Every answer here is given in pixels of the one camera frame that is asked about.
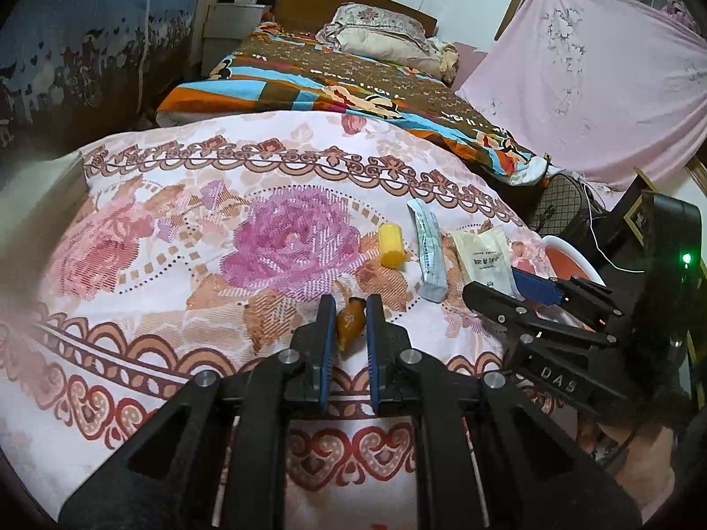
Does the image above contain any cream pillow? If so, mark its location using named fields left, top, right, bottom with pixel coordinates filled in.
left=334, top=25, right=443, bottom=67

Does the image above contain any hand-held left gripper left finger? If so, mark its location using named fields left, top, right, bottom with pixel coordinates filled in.
left=58, top=294, right=338, bottom=530

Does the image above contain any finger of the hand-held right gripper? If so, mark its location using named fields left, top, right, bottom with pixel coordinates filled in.
left=511, top=266, right=627, bottom=321
left=463, top=281, right=636, bottom=415

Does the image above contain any cream paper packet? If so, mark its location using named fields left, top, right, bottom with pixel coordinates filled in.
left=452, top=225, right=523, bottom=296

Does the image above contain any yellow plastic cylinder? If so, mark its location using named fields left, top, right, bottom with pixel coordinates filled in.
left=378, top=222, right=410, bottom=269

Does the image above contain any pink hanging sheet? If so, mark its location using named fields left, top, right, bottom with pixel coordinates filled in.
left=456, top=0, right=707, bottom=194

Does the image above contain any beige box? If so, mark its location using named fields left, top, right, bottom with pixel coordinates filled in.
left=0, top=149, right=86, bottom=255

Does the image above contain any red basin with white rim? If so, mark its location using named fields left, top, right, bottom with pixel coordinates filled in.
left=540, top=235, right=608, bottom=324

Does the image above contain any white cable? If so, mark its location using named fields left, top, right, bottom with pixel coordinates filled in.
left=574, top=177, right=620, bottom=271

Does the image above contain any small floral cushion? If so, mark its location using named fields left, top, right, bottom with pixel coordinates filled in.
left=441, top=38, right=460, bottom=86

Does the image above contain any person's right forearm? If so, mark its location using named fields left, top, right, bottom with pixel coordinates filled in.
left=593, top=425, right=680, bottom=514

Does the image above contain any long light blue packet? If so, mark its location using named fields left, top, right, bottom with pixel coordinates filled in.
left=406, top=200, right=447, bottom=303

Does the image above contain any brown patterned handbag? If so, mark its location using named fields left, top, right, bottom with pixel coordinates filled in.
left=527, top=168, right=594, bottom=238

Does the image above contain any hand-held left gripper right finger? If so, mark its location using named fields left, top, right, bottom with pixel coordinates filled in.
left=365, top=294, right=644, bottom=530

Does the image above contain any blue printed wardrobe cover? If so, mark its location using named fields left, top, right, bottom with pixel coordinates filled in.
left=0, top=0, right=213, bottom=150

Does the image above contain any pink knotted curtain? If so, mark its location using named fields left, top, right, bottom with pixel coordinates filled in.
left=665, top=0, right=702, bottom=34

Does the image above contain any small brown bottle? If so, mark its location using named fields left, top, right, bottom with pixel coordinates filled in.
left=336, top=297, right=366, bottom=353

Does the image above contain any floral pillow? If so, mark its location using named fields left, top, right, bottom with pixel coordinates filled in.
left=316, top=3, right=434, bottom=53

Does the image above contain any black case gold emblem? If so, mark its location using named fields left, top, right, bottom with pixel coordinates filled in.
left=593, top=174, right=658, bottom=271

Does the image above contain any pink floral tablecloth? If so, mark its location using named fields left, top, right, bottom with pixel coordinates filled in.
left=0, top=110, right=597, bottom=530

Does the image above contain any white bedside cabinet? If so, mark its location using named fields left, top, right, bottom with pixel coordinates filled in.
left=201, top=0, right=274, bottom=75

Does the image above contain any bed with colourful blanket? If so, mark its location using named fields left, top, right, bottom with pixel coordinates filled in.
left=155, top=22, right=553, bottom=186

